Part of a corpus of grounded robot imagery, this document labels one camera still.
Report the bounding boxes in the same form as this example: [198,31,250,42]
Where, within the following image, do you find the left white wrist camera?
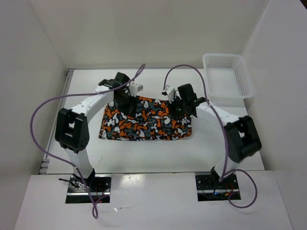
[128,83,143,95]

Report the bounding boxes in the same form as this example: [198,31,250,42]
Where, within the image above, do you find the white perforated plastic basket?
[202,53,254,100]

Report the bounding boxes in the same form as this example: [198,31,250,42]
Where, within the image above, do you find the metal base plate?
[195,172,241,202]
[65,174,112,204]

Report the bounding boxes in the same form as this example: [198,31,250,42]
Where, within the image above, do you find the purple cable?
[163,64,258,208]
[29,63,146,219]

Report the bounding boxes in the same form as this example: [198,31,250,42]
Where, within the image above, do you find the orange camouflage shorts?
[98,96,192,141]

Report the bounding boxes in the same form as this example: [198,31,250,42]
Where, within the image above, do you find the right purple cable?
[163,64,258,208]

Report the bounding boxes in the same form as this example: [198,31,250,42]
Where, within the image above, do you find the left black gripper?
[114,92,139,118]

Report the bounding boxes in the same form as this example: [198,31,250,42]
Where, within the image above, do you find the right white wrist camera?
[162,85,177,103]

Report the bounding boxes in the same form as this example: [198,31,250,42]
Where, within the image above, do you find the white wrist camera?
[128,83,143,95]
[162,85,177,103]

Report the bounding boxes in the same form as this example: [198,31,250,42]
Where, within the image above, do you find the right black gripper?
[165,94,187,117]

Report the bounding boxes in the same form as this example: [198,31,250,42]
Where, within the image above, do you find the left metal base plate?
[65,174,112,204]

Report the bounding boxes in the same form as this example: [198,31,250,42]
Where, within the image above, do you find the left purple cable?
[29,63,146,219]

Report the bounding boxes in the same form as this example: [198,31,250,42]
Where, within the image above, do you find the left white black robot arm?
[55,72,143,192]

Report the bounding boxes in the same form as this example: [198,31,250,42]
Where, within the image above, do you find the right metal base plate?
[195,172,241,202]

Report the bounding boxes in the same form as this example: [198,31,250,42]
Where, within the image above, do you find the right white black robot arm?
[163,84,262,188]

